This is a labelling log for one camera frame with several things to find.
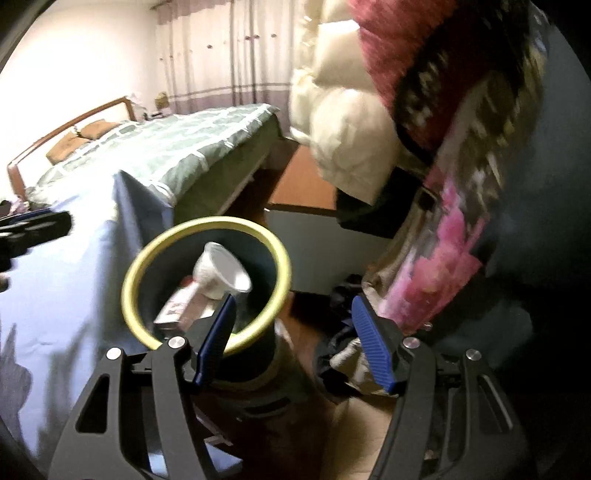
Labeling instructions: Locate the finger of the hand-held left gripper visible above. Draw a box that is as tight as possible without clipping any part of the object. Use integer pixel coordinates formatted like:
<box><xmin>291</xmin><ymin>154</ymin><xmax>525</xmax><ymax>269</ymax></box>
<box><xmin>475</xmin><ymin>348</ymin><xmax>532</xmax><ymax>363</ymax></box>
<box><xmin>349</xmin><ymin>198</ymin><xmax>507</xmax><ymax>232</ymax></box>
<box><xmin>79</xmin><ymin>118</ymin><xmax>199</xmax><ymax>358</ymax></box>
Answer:
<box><xmin>0</xmin><ymin>210</ymin><xmax>72</xmax><ymax>272</ymax></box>

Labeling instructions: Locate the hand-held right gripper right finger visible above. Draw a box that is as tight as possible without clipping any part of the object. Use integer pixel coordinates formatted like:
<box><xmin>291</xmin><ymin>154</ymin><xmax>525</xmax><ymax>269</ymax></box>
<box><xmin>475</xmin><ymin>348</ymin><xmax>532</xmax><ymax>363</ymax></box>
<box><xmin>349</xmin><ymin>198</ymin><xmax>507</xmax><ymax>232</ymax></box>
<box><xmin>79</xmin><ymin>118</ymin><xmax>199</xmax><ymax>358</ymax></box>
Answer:
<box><xmin>351</xmin><ymin>295</ymin><xmax>539</xmax><ymax>480</ymax></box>

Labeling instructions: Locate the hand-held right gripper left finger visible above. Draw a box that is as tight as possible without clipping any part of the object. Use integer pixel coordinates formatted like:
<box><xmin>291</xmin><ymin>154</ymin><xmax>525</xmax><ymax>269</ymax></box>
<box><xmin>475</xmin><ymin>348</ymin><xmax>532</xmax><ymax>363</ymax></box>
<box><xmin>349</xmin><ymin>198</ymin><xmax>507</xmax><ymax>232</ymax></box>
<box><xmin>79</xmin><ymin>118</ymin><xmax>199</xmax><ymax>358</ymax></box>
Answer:
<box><xmin>48</xmin><ymin>293</ymin><xmax>238</xmax><ymax>480</ymax></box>

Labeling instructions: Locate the pink carton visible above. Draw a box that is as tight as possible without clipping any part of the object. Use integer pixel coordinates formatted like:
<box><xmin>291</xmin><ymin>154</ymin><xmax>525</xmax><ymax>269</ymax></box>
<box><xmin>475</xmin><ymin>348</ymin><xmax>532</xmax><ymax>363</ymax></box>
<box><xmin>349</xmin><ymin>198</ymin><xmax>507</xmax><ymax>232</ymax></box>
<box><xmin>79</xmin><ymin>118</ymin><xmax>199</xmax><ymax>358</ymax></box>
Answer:
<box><xmin>152</xmin><ymin>276</ymin><xmax>218</xmax><ymax>333</ymax></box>

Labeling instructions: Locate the dotted white paper cup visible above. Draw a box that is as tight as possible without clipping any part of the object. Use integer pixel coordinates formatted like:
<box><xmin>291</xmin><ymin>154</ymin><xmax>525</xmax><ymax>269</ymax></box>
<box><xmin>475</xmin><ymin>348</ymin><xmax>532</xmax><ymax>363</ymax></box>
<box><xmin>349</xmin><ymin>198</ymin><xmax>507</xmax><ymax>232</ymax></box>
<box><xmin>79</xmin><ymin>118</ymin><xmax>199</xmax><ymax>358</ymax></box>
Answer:
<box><xmin>191</xmin><ymin>242</ymin><xmax>253</xmax><ymax>301</ymax></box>

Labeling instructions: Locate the yellow rimmed blue bin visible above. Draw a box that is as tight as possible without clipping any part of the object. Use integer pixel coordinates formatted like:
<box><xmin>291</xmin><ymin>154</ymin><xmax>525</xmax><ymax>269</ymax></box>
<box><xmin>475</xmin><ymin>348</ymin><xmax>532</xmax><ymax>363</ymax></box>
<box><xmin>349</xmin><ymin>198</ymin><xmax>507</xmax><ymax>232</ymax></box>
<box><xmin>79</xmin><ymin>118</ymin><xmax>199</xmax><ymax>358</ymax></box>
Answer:
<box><xmin>121</xmin><ymin>217</ymin><xmax>293</xmax><ymax>384</ymax></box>

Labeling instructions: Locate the dark cloth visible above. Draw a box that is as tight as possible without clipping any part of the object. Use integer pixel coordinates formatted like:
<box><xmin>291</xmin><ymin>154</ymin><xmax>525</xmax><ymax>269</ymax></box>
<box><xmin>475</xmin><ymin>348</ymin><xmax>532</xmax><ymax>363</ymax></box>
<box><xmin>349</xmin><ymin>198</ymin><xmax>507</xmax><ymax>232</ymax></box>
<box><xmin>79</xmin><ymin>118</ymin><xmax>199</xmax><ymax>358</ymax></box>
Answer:
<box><xmin>314</xmin><ymin>274</ymin><xmax>402</xmax><ymax>402</ymax></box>

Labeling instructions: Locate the blue star tablecloth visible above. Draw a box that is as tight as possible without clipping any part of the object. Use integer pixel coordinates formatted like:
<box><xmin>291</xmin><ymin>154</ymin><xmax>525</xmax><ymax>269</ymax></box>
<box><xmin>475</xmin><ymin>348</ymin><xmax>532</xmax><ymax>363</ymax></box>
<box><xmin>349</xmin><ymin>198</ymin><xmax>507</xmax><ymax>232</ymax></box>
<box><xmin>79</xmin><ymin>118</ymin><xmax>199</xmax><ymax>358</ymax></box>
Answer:
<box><xmin>0</xmin><ymin>171</ymin><xmax>185</xmax><ymax>462</ymax></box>

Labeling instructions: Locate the brown pillow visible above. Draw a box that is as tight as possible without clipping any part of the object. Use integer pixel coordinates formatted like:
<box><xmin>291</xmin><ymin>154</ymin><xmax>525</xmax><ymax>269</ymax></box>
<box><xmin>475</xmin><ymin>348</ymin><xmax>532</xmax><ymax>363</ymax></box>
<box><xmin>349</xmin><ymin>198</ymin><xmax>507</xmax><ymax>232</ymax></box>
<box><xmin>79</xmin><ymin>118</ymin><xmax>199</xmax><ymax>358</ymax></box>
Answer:
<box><xmin>78</xmin><ymin>119</ymin><xmax>112</xmax><ymax>139</ymax></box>
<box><xmin>46</xmin><ymin>131</ymin><xmax>86</xmax><ymax>164</ymax></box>

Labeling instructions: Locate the pink floral bag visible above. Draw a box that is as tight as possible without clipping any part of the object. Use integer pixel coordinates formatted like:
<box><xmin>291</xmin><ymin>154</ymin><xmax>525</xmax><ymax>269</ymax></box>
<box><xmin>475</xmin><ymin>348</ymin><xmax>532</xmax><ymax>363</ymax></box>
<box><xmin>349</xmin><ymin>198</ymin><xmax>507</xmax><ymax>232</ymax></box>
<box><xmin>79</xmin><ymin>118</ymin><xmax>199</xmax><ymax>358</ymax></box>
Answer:
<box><xmin>365</xmin><ymin>152</ymin><xmax>509</xmax><ymax>333</ymax></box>

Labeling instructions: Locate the wooden bed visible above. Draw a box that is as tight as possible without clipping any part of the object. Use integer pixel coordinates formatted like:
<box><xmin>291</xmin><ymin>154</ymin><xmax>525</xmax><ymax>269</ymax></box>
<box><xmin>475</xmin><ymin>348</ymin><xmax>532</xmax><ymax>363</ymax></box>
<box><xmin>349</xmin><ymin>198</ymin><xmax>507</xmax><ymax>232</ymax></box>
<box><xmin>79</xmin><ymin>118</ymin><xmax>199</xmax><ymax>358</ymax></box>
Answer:
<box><xmin>7</xmin><ymin>96</ymin><xmax>301</xmax><ymax>217</ymax></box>

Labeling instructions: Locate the green checked duvet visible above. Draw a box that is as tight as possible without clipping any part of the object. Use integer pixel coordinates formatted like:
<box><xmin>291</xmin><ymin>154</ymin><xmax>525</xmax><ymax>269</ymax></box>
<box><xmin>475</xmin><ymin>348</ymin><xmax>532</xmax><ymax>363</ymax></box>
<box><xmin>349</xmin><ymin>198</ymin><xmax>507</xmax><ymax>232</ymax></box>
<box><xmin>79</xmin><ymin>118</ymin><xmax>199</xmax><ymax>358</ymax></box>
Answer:
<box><xmin>25</xmin><ymin>104</ymin><xmax>282</xmax><ymax>208</ymax></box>

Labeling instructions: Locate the wooden desk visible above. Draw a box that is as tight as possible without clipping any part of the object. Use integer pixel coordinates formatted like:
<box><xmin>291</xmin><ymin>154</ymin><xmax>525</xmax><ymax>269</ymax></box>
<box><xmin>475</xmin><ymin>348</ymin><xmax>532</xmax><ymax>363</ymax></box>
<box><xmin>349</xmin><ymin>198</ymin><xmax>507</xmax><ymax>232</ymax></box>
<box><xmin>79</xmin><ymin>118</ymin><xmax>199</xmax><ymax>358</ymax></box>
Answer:
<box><xmin>268</xmin><ymin>143</ymin><xmax>340</xmax><ymax>215</ymax></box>

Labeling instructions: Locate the cream puffer jacket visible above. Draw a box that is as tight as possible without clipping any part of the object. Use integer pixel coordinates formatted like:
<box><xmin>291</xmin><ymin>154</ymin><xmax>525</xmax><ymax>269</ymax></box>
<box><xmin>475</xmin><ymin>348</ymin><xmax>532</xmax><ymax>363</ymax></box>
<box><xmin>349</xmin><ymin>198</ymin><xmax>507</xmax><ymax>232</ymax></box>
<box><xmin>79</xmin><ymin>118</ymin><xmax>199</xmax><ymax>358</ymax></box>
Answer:
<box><xmin>288</xmin><ymin>0</ymin><xmax>402</xmax><ymax>206</ymax></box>

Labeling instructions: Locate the beige purple curtain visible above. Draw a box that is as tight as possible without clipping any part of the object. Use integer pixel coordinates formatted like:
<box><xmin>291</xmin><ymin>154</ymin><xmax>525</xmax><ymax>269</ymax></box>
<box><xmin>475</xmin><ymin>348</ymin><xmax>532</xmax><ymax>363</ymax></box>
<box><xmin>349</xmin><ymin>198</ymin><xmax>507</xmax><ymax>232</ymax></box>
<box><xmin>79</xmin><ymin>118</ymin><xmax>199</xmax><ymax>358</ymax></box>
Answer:
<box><xmin>154</xmin><ymin>0</ymin><xmax>324</xmax><ymax>116</ymax></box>

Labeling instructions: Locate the dark patterned garment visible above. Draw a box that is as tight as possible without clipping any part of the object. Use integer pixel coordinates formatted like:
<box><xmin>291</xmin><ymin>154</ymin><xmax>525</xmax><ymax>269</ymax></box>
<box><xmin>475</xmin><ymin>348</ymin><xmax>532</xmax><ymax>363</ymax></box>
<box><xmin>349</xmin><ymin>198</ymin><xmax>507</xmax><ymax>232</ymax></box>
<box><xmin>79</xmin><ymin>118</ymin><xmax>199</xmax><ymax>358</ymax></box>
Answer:
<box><xmin>397</xmin><ymin>28</ymin><xmax>546</xmax><ymax>195</ymax></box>

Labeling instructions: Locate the red dotted jacket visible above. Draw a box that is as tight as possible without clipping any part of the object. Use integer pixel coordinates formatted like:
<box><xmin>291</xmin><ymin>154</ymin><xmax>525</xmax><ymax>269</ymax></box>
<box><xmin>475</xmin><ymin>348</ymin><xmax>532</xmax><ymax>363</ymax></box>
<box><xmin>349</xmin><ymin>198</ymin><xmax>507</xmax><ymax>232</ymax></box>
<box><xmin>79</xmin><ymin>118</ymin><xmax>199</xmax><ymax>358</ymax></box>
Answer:
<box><xmin>348</xmin><ymin>0</ymin><xmax>485</xmax><ymax>153</ymax></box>

